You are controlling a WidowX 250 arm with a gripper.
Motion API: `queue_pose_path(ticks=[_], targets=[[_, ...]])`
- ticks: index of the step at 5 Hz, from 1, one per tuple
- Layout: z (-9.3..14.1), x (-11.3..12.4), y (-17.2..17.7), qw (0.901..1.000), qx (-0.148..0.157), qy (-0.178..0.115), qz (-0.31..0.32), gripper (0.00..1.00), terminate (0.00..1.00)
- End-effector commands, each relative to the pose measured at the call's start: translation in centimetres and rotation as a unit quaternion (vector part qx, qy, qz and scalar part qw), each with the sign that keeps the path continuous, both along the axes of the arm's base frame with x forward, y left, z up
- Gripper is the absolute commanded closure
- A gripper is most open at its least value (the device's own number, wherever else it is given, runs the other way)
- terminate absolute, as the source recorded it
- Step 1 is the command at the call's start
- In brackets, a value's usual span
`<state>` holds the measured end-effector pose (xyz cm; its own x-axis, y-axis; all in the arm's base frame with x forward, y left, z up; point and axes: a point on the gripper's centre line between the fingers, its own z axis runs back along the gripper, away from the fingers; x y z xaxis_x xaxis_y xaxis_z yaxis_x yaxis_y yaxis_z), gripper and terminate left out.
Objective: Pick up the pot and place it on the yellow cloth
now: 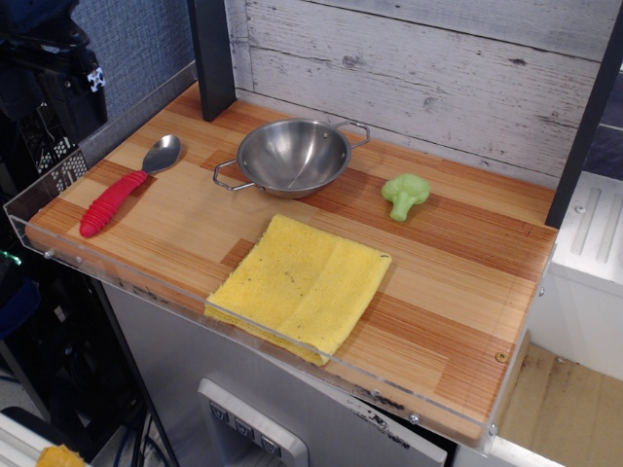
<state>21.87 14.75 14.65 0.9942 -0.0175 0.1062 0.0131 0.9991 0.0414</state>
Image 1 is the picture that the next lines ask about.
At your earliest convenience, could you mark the red-handled metal spoon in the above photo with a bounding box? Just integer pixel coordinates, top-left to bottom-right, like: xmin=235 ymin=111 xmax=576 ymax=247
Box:
xmin=79 ymin=134 xmax=182 ymax=237

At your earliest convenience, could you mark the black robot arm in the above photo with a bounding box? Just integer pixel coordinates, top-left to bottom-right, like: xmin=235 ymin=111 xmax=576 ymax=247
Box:
xmin=1 ymin=1 xmax=107 ymax=142

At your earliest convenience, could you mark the white ribbed side counter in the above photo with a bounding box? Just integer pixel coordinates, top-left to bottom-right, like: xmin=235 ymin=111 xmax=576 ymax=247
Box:
xmin=550 ymin=172 xmax=622 ymax=296

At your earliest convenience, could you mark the silver dispenser panel with buttons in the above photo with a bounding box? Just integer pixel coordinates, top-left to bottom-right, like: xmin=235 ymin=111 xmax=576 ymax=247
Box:
xmin=197 ymin=377 xmax=309 ymax=466

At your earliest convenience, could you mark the stainless steel two-handled bowl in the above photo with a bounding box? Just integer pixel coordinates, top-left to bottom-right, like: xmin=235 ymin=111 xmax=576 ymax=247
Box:
xmin=213 ymin=118 xmax=371 ymax=199

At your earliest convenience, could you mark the black vertical post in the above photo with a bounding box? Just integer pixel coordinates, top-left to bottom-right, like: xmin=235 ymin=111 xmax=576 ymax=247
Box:
xmin=545 ymin=6 xmax=622 ymax=229
xmin=187 ymin=0 xmax=237 ymax=122

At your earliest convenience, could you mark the yellow folded towel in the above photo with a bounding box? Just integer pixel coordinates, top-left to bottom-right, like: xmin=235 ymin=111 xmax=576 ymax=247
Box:
xmin=204 ymin=215 xmax=392 ymax=366

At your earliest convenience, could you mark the green toy broccoli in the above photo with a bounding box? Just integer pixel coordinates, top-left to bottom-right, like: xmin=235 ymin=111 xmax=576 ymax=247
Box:
xmin=382 ymin=173 xmax=430 ymax=222

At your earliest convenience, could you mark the right black vertical post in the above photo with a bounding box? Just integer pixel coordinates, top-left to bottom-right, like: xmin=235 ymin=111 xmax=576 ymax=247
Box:
xmin=545 ymin=6 xmax=622 ymax=229

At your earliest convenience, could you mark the black perforated crate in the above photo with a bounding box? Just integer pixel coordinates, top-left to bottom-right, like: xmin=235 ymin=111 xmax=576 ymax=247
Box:
xmin=19 ymin=103 xmax=88 ymax=193

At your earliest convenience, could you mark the left black vertical post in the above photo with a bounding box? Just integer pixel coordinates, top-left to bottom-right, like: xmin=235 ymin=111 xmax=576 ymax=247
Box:
xmin=187 ymin=0 xmax=237 ymax=122

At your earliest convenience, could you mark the clear acrylic table guard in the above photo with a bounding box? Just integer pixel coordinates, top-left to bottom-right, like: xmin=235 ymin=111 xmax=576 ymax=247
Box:
xmin=6 ymin=87 xmax=557 ymax=466

